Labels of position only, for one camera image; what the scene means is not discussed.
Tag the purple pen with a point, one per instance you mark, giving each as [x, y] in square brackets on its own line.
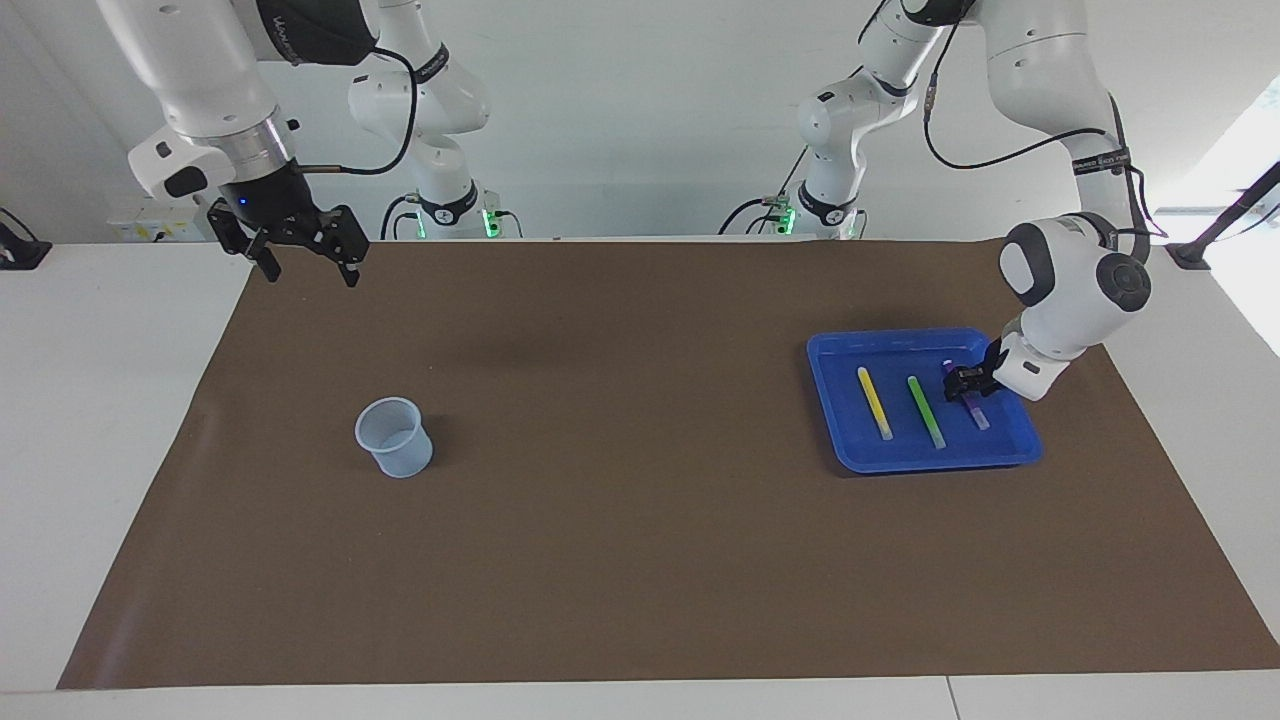
[978, 413]

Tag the blue plastic tray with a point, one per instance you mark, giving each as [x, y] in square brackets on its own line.
[850, 440]

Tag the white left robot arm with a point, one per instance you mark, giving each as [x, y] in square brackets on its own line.
[1070, 280]

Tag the black camera stand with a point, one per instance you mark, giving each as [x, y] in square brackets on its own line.
[1225, 220]

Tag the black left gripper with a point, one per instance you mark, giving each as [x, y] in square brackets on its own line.
[995, 362]

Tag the green pen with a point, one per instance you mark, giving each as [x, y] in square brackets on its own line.
[925, 410]

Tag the white wall socket box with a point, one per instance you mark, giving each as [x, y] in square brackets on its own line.
[150, 220]

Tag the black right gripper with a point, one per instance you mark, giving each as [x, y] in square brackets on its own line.
[265, 200]

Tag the black table clamp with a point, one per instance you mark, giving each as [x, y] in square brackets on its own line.
[20, 255]

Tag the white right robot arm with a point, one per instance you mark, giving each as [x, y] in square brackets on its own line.
[200, 80]

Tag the translucent plastic cup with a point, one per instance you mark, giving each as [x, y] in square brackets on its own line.
[398, 450]

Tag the brown table mat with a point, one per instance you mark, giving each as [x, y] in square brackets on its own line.
[640, 520]

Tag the yellow pen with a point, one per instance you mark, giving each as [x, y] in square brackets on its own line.
[873, 400]

